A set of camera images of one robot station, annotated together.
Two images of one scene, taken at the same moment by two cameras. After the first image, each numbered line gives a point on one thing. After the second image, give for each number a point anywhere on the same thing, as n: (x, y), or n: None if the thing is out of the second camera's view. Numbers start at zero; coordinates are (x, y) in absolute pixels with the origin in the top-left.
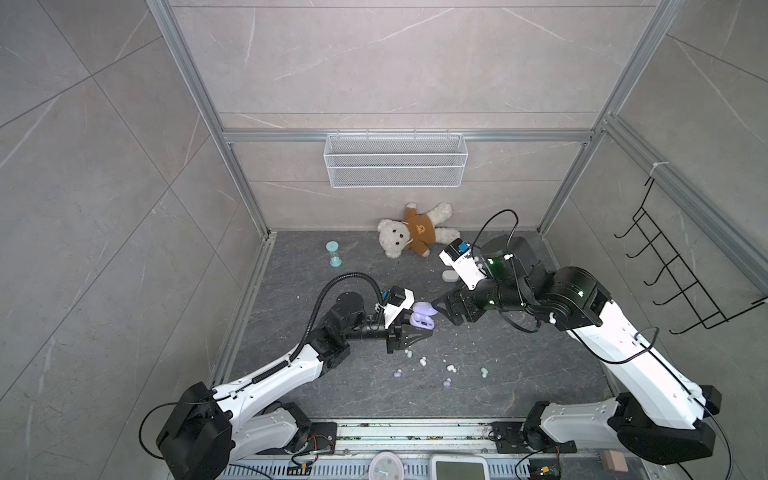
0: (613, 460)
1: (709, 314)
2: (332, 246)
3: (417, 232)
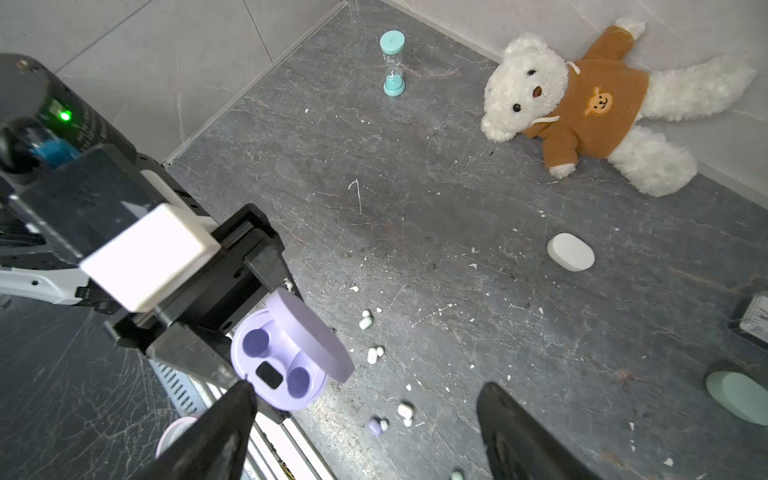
0: None
1: None
2: (392, 44)
3: (602, 106)
